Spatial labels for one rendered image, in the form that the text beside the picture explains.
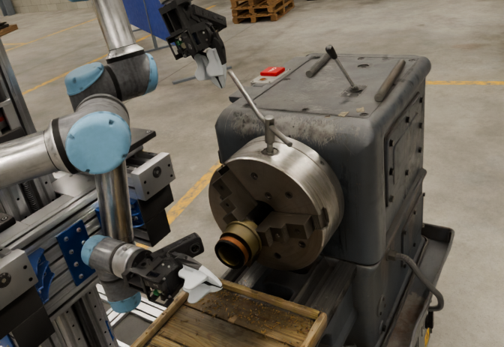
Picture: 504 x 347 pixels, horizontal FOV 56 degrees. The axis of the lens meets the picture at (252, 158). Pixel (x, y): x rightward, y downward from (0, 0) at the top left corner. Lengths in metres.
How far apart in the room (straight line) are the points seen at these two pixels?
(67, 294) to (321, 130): 0.85
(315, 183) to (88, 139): 0.48
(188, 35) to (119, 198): 0.42
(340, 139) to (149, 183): 0.58
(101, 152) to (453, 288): 1.96
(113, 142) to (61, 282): 0.61
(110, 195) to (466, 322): 1.72
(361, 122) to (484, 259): 1.71
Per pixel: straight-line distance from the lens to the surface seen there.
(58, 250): 1.40
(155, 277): 0.98
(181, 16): 1.04
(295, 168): 1.03
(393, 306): 1.62
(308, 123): 1.16
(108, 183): 1.15
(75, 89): 1.42
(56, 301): 1.46
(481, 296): 2.52
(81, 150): 0.93
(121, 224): 1.21
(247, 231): 1.03
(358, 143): 1.10
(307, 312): 1.13
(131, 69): 1.44
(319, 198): 1.04
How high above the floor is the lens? 1.71
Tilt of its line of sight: 27 degrees down
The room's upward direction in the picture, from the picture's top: 9 degrees counter-clockwise
